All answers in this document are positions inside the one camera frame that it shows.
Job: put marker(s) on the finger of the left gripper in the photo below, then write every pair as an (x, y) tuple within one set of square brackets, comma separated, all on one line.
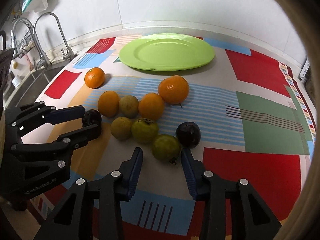
[(20, 121), (75, 139)]

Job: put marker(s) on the thin gooseneck water faucet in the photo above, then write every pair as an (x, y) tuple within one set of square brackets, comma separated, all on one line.
[(54, 36)]

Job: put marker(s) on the stainless steel sink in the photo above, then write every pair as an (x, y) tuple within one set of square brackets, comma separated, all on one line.
[(30, 87)]

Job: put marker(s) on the dark purple plum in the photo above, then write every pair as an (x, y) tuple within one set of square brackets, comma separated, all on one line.
[(188, 134), (91, 117)]

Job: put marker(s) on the tall chrome kitchen faucet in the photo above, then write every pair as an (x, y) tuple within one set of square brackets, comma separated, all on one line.
[(43, 61)]

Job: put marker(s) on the black wire sink basket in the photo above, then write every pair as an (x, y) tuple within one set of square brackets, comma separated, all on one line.
[(26, 45)]

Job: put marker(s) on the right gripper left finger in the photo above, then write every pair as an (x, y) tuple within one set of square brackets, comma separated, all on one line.
[(72, 218)]

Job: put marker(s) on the large orange mandarin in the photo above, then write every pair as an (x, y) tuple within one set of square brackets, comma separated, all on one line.
[(174, 89)]

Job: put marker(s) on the colourful patterned table mat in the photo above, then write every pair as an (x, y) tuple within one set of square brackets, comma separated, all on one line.
[(254, 121)]

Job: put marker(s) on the green round plate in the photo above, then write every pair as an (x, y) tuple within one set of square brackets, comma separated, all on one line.
[(166, 52)]

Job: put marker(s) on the green persimmon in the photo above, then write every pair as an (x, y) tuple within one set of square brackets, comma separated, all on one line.
[(144, 130), (166, 148)]

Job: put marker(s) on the yellow-green round fruit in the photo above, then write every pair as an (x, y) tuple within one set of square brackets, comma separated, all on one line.
[(128, 106), (121, 128)]

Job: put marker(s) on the small orange with green stem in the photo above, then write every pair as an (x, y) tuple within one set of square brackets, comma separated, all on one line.
[(94, 78)]

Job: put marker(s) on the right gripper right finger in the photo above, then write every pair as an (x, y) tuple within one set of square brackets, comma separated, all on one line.
[(251, 217)]

